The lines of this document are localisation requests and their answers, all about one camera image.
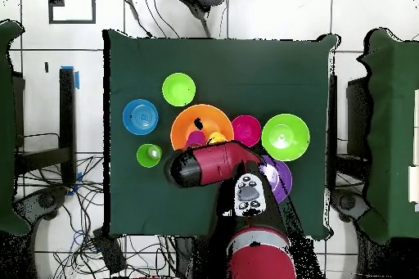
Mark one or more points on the black power strip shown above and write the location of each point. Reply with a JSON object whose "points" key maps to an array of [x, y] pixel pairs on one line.
{"points": [[109, 252]]}

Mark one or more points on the blue bowl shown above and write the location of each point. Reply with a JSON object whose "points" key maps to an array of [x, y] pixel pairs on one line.
{"points": [[140, 117]]}

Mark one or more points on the dark green table cloth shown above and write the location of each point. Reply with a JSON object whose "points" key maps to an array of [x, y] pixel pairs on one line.
{"points": [[229, 72]]}

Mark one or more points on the pink bowl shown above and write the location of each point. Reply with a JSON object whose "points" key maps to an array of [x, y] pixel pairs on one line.
{"points": [[246, 130]]}

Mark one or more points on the purple cup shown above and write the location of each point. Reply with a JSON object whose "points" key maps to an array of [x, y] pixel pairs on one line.
{"points": [[195, 138]]}

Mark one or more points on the green cloth covered side table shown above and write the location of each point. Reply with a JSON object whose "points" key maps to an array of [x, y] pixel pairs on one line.
{"points": [[6, 128], [392, 128]]}

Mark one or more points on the large orange bowl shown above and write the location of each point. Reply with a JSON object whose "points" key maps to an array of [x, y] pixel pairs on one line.
{"points": [[183, 125]]}

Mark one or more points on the white box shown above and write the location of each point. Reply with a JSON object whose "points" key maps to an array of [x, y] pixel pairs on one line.
{"points": [[414, 184]]}

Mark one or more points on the black metal stand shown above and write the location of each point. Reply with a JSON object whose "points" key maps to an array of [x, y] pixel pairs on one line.
{"points": [[67, 112]]}

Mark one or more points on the small green bowl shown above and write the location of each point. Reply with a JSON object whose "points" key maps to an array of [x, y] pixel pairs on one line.
{"points": [[178, 89]]}

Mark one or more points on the blue tape strip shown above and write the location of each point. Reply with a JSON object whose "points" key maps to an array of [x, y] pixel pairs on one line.
{"points": [[77, 80]]}

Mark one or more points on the purple bowl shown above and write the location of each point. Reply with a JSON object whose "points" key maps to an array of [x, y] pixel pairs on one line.
{"points": [[283, 177]]}

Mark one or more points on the green cup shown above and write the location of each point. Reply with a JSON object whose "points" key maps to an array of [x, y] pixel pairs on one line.
{"points": [[145, 156]]}

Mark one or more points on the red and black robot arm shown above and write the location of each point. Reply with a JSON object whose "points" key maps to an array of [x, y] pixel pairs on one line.
{"points": [[216, 164]]}

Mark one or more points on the yellow cup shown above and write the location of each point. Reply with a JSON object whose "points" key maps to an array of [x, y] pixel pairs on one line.
{"points": [[217, 137]]}

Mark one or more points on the large green bowl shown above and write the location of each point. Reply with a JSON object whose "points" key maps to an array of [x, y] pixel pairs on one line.
{"points": [[284, 138]]}

